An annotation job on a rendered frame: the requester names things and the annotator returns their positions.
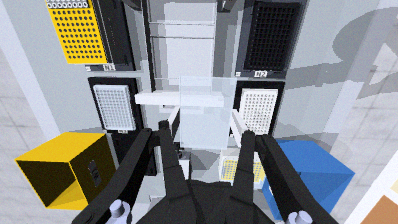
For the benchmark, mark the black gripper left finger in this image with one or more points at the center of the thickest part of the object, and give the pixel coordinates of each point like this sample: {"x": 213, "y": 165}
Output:
{"x": 113, "y": 205}

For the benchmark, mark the dark grey bench mat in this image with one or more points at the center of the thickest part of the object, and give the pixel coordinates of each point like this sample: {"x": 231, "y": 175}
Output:
{"x": 328, "y": 39}

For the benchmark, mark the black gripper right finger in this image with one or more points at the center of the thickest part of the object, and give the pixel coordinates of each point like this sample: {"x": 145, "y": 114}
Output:
{"x": 294, "y": 201}

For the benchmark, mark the yellow open-top bin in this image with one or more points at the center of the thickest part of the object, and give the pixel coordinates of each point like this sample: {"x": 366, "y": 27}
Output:
{"x": 70, "y": 170}

